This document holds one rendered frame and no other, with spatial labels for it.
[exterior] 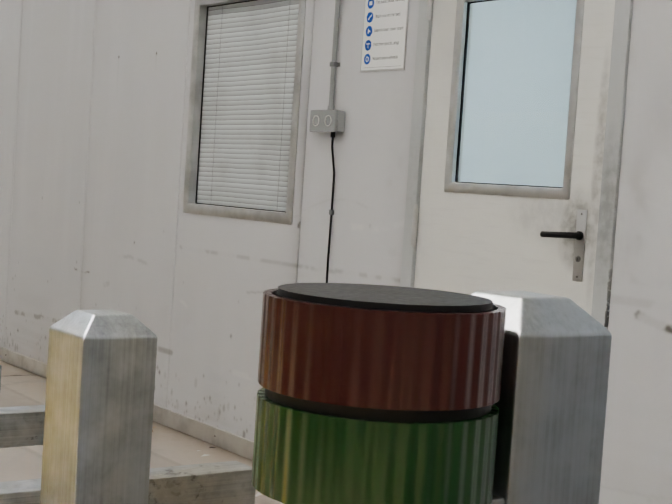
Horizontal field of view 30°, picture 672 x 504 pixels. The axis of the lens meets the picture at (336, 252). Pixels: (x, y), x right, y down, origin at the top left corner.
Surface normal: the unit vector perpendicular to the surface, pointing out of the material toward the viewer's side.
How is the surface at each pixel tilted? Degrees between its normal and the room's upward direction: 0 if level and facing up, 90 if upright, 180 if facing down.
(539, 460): 90
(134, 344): 90
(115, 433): 90
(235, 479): 90
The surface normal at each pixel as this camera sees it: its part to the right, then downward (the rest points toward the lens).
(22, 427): 0.59, 0.08
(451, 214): -0.80, -0.02
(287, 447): -0.66, 0.00
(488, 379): 0.83, 0.08
